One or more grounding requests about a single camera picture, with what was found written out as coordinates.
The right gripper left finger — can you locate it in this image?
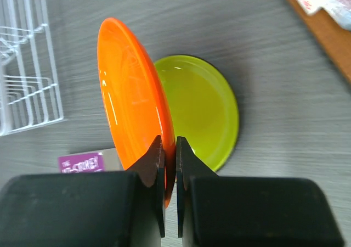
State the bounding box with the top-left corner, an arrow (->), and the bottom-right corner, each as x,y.
1,136 -> 165,246

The orange plate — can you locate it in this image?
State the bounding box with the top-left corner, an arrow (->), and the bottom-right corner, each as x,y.
97,18 -> 176,206

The orange wooden rack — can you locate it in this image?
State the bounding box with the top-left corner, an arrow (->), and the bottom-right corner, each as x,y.
287,0 -> 350,81

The white wire dish rack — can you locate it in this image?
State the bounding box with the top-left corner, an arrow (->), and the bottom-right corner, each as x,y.
1,0 -> 64,136

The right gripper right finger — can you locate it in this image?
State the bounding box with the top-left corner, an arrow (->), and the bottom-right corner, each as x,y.
175,137 -> 345,246

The lime green plate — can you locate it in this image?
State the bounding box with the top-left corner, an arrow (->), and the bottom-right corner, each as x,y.
154,55 -> 240,172

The purple treehouse book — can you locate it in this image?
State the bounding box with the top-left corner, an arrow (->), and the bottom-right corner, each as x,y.
58,148 -> 123,173

